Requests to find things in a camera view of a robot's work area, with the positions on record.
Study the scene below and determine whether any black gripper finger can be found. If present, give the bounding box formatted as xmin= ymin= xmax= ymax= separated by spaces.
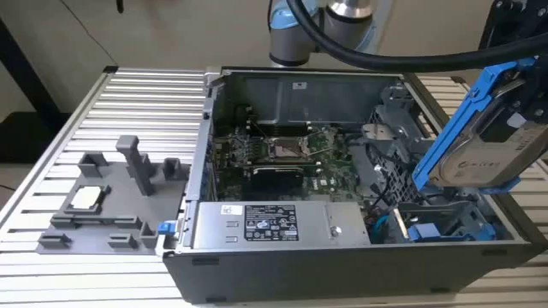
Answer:
xmin=510 ymin=59 xmax=548 ymax=125

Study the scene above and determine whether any hard disk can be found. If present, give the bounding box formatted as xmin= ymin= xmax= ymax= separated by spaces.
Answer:
xmin=413 ymin=60 xmax=540 ymax=197

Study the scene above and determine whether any perforated metal disk bay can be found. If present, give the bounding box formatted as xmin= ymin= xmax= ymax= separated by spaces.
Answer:
xmin=361 ymin=85 xmax=436 ymax=207

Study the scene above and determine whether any blue disk carrier tab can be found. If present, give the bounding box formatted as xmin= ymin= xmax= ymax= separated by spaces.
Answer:
xmin=408 ymin=224 xmax=438 ymax=242

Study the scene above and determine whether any black RAM slot row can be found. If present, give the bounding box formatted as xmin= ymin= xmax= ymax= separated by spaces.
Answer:
xmin=252 ymin=121 xmax=312 ymax=136

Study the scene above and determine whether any locking lever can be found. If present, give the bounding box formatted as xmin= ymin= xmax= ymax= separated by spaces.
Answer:
xmin=305 ymin=123 xmax=333 ymax=141

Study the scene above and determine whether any green motherboard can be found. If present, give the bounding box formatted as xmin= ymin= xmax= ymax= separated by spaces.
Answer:
xmin=212 ymin=124 xmax=369 ymax=203

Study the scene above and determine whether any CPU socket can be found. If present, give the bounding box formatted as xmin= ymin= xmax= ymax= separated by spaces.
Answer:
xmin=265 ymin=136 xmax=312 ymax=160

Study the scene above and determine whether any black graphics card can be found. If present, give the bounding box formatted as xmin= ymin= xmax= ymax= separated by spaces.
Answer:
xmin=250 ymin=165 xmax=308 ymax=201

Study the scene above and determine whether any black power supply label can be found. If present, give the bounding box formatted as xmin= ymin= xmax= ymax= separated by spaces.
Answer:
xmin=242 ymin=205 xmax=298 ymax=242

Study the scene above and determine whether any open black PC case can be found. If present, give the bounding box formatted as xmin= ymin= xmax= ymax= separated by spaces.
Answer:
xmin=161 ymin=65 xmax=544 ymax=304

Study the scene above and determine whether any silver power supply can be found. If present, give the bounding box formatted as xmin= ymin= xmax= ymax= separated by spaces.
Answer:
xmin=190 ymin=201 xmax=372 ymax=250

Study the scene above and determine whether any grey parts rack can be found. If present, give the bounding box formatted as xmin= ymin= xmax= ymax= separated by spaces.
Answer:
xmin=37 ymin=134 xmax=192 ymax=256

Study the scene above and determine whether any silver CPU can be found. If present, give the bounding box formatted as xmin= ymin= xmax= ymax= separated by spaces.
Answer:
xmin=70 ymin=187 xmax=104 ymax=210

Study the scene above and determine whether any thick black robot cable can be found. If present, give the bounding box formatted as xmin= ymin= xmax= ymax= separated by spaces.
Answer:
xmin=285 ymin=0 xmax=548 ymax=73

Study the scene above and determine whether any blue wire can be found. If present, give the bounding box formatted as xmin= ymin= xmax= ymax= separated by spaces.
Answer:
xmin=368 ymin=214 xmax=390 ymax=242

